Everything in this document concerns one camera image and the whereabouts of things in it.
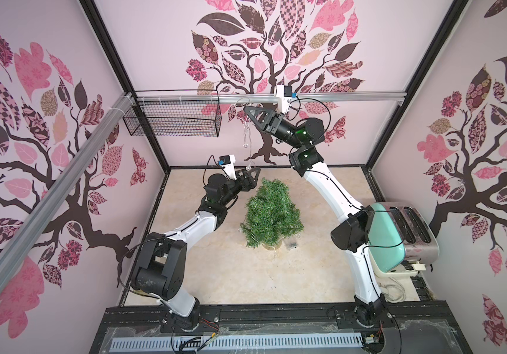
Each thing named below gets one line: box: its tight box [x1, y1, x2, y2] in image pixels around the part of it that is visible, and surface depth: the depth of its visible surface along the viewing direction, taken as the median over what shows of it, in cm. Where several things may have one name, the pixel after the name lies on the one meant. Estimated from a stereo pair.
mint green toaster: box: [367, 202, 440, 278], surface depth 77 cm
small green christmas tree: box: [239, 177, 305, 251], surface depth 72 cm
